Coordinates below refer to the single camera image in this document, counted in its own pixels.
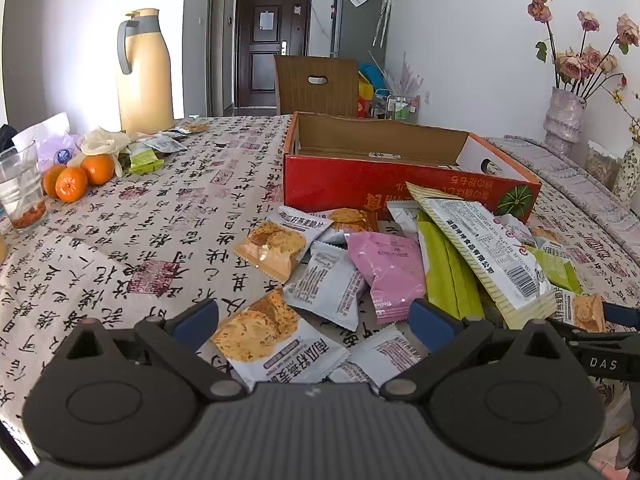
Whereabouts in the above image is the storage cart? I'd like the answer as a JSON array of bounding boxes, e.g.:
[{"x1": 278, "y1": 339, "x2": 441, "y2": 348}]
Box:
[{"x1": 372, "y1": 89, "x2": 421, "y2": 123}]

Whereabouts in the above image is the glass cup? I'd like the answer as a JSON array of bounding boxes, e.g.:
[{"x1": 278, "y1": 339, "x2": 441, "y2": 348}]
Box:
[{"x1": 0, "y1": 140, "x2": 48, "y2": 233}]

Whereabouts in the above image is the cream plastic bag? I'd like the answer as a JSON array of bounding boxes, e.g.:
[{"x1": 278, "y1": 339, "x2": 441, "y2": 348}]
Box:
[{"x1": 80, "y1": 129, "x2": 133, "y2": 176}]

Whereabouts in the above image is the white feather plume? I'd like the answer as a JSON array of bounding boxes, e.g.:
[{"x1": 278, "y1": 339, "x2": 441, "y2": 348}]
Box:
[{"x1": 385, "y1": 52, "x2": 426, "y2": 98}]

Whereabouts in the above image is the grey refrigerator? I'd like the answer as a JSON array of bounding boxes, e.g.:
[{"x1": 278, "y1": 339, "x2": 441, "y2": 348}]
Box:
[{"x1": 330, "y1": 0, "x2": 393, "y2": 61}]

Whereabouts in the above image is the wooden chair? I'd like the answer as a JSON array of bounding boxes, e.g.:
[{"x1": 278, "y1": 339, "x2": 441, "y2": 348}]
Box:
[{"x1": 274, "y1": 55, "x2": 361, "y2": 118}]

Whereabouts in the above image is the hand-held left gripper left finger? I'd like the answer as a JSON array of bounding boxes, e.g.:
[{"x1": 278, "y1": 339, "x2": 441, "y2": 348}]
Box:
[{"x1": 52, "y1": 297, "x2": 249, "y2": 403}]

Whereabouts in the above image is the grey interior door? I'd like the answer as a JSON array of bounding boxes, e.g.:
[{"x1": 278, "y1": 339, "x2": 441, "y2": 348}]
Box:
[{"x1": 207, "y1": 0, "x2": 227, "y2": 117}]

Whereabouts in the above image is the small green snack packet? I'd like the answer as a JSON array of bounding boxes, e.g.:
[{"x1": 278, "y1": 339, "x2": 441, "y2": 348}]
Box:
[
  {"x1": 127, "y1": 151, "x2": 165, "y2": 175},
  {"x1": 530, "y1": 245, "x2": 583, "y2": 296}
]

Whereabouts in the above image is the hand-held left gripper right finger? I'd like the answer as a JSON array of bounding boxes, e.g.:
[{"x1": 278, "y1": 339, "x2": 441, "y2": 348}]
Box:
[{"x1": 380, "y1": 298, "x2": 581, "y2": 402}]

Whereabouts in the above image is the long white green snack packet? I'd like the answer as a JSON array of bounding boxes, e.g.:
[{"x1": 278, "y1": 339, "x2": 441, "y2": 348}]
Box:
[{"x1": 406, "y1": 181, "x2": 556, "y2": 331}]

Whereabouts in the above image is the dried rose bouquet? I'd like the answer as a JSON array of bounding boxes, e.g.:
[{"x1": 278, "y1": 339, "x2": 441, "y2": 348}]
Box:
[{"x1": 525, "y1": 0, "x2": 640, "y2": 106}]

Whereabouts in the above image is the pink textured vase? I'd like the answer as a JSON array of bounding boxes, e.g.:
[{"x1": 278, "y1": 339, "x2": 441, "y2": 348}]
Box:
[{"x1": 542, "y1": 86, "x2": 588, "y2": 153}]

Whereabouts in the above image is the white folded umbrella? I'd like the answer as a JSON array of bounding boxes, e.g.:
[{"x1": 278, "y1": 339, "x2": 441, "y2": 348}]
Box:
[{"x1": 372, "y1": 0, "x2": 393, "y2": 46}]

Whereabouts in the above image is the grey snack packet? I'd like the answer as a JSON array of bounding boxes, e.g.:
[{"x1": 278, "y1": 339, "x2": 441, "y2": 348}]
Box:
[
  {"x1": 283, "y1": 241, "x2": 368, "y2": 332},
  {"x1": 142, "y1": 135, "x2": 188, "y2": 153},
  {"x1": 327, "y1": 324, "x2": 426, "y2": 386}
]

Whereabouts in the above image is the orange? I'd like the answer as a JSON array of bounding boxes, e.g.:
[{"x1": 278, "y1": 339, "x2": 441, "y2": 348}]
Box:
[
  {"x1": 55, "y1": 167, "x2": 89, "y2": 203},
  {"x1": 42, "y1": 165, "x2": 63, "y2": 198},
  {"x1": 81, "y1": 154, "x2": 116, "y2": 186}
]

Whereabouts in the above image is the pink snack packet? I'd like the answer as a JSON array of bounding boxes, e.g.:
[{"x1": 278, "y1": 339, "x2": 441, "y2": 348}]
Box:
[{"x1": 345, "y1": 231, "x2": 427, "y2": 325}]

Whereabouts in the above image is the pink grey patterned cloth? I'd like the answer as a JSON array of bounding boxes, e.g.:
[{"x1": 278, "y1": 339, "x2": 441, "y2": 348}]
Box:
[{"x1": 482, "y1": 134, "x2": 631, "y2": 201}]

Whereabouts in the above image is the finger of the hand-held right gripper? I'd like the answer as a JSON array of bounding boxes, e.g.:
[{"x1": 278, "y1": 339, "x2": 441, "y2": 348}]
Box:
[
  {"x1": 549, "y1": 319, "x2": 640, "y2": 347},
  {"x1": 602, "y1": 302, "x2": 640, "y2": 331}
]

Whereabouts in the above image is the white plastic bag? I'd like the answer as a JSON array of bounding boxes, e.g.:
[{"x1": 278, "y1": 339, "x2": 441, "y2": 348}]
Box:
[{"x1": 11, "y1": 112, "x2": 83, "y2": 171}]

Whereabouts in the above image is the red cardboard box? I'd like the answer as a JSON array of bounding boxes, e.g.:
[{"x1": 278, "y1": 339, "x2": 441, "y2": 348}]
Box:
[{"x1": 282, "y1": 111, "x2": 542, "y2": 224}]

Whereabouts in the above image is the patterned ceramic vase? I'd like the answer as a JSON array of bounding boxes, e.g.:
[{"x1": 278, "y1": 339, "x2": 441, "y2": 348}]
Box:
[{"x1": 612, "y1": 142, "x2": 640, "y2": 206}]

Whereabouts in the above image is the white red snack packet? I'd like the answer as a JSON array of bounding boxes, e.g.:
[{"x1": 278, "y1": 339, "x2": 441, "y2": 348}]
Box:
[{"x1": 492, "y1": 213, "x2": 538, "y2": 256}]

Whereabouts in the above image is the dark brown door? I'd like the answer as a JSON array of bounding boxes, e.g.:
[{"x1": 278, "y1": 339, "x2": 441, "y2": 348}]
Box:
[{"x1": 235, "y1": 0, "x2": 313, "y2": 111}]

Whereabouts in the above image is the yellow thermos jug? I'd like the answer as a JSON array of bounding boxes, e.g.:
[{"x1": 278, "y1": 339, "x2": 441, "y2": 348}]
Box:
[{"x1": 116, "y1": 8, "x2": 176, "y2": 136}]

